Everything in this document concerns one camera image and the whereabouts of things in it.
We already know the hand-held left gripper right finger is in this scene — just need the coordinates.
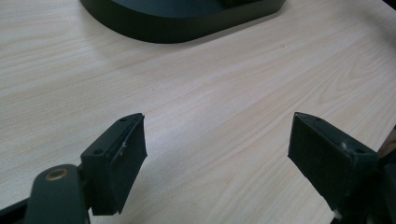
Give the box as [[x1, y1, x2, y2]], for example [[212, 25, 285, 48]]
[[287, 111, 388, 224]]

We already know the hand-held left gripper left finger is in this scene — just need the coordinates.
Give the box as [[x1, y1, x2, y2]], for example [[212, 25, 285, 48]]
[[79, 112, 149, 217]]

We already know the black key rack with tray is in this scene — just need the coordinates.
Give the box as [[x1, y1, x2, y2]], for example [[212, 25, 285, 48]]
[[78, 0, 288, 45]]

